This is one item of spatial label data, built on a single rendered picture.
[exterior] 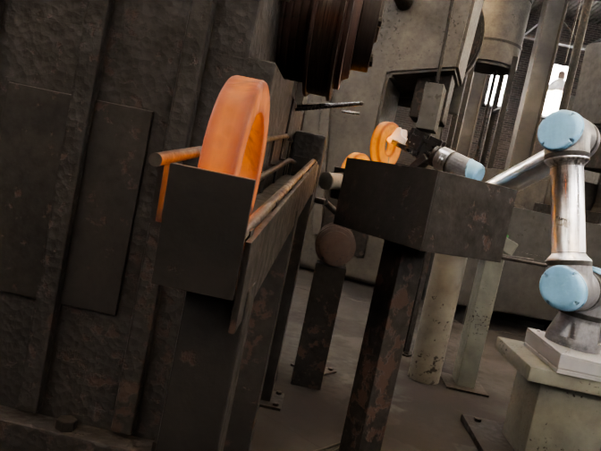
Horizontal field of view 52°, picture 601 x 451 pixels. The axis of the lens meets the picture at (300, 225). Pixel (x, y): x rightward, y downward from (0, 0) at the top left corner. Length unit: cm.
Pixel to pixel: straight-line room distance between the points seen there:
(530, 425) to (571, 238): 52
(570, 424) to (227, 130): 154
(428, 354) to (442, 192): 139
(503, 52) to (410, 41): 620
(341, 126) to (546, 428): 299
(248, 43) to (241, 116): 72
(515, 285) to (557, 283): 217
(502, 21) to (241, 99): 1017
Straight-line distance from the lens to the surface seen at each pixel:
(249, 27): 127
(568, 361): 178
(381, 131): 207
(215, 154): 54
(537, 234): 394
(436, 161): 199
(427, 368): 241
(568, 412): 190
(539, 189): 556
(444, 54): 442
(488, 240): 117
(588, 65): 555
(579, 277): 174
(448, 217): 109
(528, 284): 396
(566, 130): 180
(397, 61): 445
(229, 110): 55
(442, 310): 236
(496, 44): 1059
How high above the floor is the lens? 67
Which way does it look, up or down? 5 degrees down
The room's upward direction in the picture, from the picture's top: 12 degrees clockwise
